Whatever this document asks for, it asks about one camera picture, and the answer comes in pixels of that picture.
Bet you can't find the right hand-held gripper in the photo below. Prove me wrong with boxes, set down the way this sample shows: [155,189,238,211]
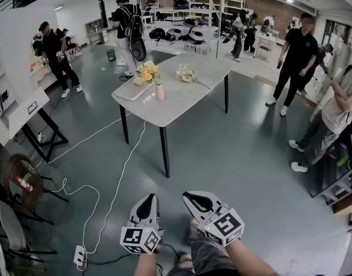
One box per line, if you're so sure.
[183,190,245,247]

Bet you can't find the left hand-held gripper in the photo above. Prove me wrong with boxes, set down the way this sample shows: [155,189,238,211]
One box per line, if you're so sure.
[120,193,165,255]

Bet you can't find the pink vase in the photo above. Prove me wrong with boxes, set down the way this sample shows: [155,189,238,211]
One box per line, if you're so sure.
[155,83,166,101]

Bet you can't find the yellow flowers bunch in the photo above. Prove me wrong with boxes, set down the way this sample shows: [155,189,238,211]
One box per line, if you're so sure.
[135,60,162,86]

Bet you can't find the person's right forearm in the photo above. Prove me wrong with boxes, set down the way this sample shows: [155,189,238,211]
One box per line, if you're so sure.
[223,237,283,276]

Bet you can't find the person's left forearm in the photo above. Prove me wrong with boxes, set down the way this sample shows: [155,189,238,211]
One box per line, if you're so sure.
[133,251,165,276]

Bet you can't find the pink flowers bunch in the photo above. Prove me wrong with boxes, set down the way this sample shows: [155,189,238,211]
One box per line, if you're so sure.
[175,64,211,89]

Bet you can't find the person's camouflage trousers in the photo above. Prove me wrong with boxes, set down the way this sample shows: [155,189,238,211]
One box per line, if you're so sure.
[167,218,243,276]

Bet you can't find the grey marble table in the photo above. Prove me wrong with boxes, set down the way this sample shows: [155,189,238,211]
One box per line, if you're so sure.
[111,51,233,179]

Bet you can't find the white rectangular tray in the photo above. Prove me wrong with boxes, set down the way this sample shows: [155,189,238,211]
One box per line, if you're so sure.
[114,75,156,102]

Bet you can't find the red white bottle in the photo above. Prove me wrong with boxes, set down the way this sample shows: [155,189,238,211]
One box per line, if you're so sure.
[14,175,33,192]

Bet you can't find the white chair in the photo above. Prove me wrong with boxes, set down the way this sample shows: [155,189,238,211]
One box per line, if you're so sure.
[0,200,58,264]

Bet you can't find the white desk with black legs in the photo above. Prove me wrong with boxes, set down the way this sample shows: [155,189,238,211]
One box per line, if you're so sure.
[0,86,70,164]

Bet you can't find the black oval backpack pod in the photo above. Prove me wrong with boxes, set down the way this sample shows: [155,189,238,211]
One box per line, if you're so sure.
[129,37,147,62]

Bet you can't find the group of black white round devices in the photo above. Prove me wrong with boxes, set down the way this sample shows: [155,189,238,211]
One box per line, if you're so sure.
[144,0,207,44]

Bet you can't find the small white desk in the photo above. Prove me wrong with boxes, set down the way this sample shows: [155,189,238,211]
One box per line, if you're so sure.
[255,27,280,62]

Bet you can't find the oval mirror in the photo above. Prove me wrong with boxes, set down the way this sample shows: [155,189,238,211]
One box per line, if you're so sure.
[31,37,44,58]

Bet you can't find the white shelving rack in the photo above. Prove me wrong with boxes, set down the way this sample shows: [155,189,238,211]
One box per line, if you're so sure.
[140,0,224,59]

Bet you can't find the white cable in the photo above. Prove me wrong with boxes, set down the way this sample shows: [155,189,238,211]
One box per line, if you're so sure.
[51,178,101,254]
[30,112,134,166]
[85,121,148,254]

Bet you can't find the metal frame stand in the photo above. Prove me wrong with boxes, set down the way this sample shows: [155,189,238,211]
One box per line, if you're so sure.
[311,165,352,209]

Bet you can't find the white wall shelves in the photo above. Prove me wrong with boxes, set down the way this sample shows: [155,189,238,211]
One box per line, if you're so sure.
[190,0,246,11]

